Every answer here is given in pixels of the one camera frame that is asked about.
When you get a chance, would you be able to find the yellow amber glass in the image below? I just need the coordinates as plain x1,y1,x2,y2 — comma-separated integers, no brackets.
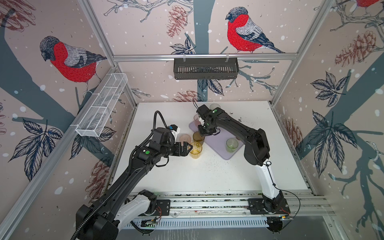
189,142,203,159

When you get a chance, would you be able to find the pale green tall glass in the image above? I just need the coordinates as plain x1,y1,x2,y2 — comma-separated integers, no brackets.
210,104,221,110

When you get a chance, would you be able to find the rose pink glass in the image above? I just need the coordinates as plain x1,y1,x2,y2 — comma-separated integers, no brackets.
194,114,201,127

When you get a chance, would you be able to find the dark brown glass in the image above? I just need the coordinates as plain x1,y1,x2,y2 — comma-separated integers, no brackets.
193,131,205,145

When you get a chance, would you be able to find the bright green glass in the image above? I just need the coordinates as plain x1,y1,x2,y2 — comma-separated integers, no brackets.
226,138,239,153

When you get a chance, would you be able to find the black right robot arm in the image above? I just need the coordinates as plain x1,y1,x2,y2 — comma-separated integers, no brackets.
197,105,285,213

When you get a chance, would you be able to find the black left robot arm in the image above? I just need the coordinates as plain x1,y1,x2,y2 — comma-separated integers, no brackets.
71,125,192,240

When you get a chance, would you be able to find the lilac plastic tray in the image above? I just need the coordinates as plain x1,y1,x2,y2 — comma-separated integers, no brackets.
204,128,244,160

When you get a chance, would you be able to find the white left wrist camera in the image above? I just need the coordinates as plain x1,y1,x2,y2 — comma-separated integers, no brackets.
169,125,180,139

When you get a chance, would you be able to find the black corrugated cable hose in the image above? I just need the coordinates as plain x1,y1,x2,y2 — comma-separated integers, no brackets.
70,167,133,240

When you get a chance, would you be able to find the black wire wall basket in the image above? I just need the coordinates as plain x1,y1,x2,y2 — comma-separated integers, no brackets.
174,58,239,80

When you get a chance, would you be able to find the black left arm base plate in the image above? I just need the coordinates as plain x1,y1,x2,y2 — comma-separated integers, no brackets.
142,199,171,217

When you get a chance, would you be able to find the white mesh wall basket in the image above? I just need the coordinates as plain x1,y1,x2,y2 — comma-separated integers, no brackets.
76,73,128,137

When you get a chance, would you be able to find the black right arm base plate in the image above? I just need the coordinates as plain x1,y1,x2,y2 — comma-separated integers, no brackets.
247,198,291,215

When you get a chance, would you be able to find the aluminium rail frame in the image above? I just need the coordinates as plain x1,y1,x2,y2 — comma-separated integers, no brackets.
154,190,336,218

